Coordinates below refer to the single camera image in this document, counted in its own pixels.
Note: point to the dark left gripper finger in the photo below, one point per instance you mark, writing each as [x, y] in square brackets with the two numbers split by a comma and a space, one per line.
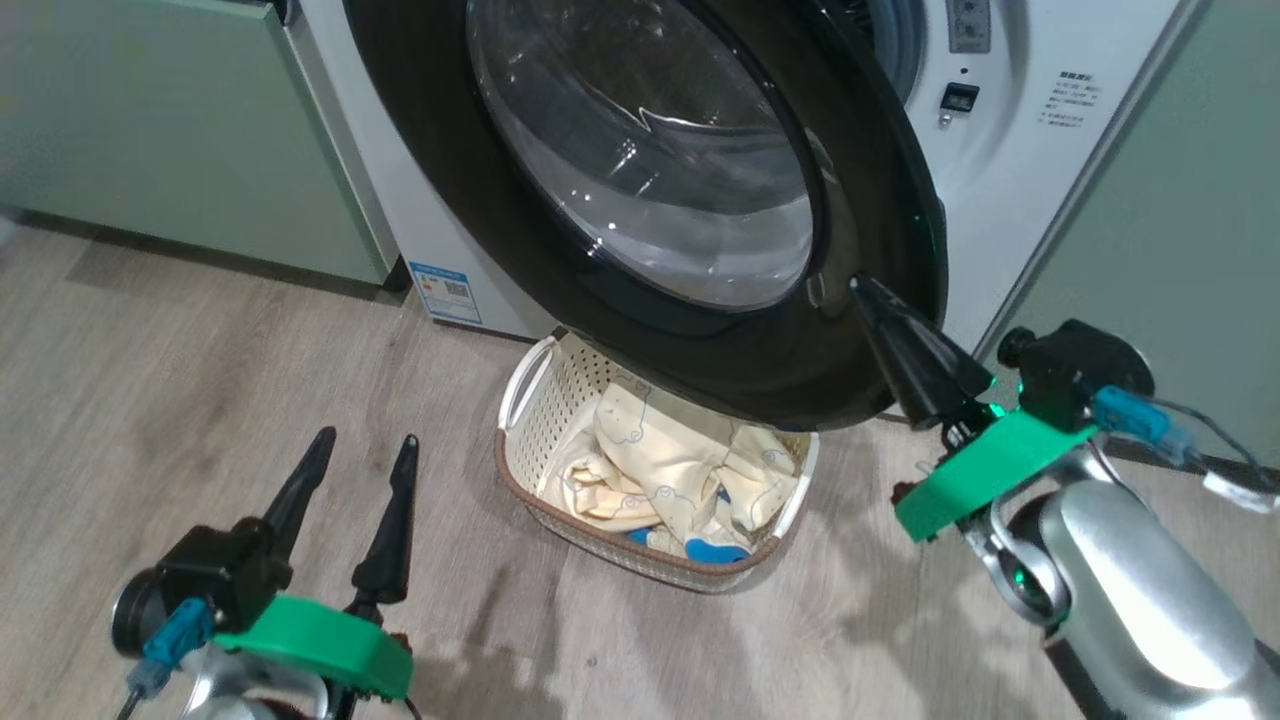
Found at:
[392, 550]
[305, 490]

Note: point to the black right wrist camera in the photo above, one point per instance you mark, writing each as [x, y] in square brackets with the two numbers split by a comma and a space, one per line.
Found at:
[1070, 370]

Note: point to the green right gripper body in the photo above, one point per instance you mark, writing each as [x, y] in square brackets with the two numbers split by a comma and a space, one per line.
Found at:
[985, 465]

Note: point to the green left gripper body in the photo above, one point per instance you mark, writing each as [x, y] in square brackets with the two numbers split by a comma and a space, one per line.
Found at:
[330, 645]

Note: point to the white front-load washing machine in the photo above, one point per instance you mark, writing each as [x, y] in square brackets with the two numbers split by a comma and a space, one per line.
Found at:
[1010, 200]

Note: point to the dark cabinet baseboard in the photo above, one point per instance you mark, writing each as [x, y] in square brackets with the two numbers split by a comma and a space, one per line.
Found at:
[200, 255]

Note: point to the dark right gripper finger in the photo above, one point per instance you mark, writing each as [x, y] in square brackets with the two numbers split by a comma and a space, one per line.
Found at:
[920, 370]

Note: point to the cream yellow blue cloth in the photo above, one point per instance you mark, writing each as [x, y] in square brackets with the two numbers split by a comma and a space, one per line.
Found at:
[660, 460]

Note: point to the cream basket with brown rim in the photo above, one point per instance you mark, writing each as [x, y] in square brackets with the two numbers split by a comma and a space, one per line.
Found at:
[545, 400]

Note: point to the round washing machine door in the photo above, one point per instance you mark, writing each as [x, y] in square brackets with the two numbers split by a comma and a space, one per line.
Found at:
[450, 150]

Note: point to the blue energy label sticker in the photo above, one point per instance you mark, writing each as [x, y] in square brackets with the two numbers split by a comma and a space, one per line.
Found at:
[445, 292]

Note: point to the printed text sticker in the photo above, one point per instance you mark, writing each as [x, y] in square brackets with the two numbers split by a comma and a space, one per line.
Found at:
[1065, 100]

